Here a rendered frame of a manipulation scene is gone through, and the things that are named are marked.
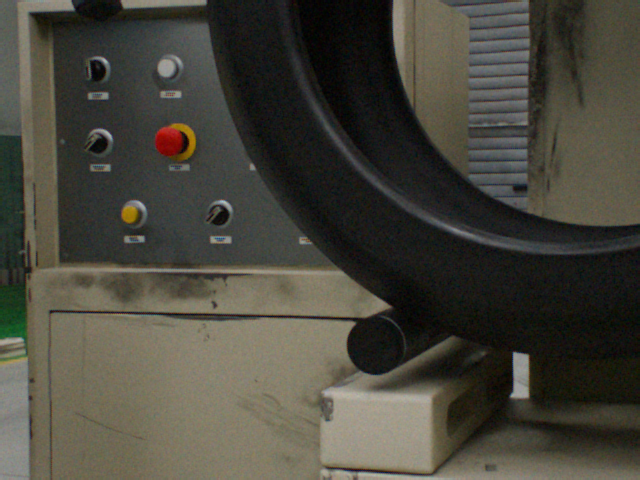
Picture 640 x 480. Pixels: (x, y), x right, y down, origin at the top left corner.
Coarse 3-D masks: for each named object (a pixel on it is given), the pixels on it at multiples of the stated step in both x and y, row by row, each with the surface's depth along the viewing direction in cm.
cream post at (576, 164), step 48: (576, 0) 127; (624, 0) 125; (576, 48) 127; (624, 48) 126; (528, 96) 129; (576, 96) 127; (624, 96) 126; (528, 144) 129; (576, 144) 127; (624, 144) 126; (528, 192) 130; (576, 192) 128; (624, 192) 126; (576, 384) 129; (624, 384) 127
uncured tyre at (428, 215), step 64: (256, 0) 96; (320, 0) 121; (384, 0) 121; (256, 64) 96; (320, 64) 121; (384, 64) 122; (256, 128) 98; (320, 128) 95; (384, 128) 122; (320, 192) 95; (384, 192) 93; (448, 192) 120; (384, 256) 94; (448, 256) 92; (512, 256) 91; (576, 256) 89; (448, 320) 96; (512, 320) 93; (576, 320) 91
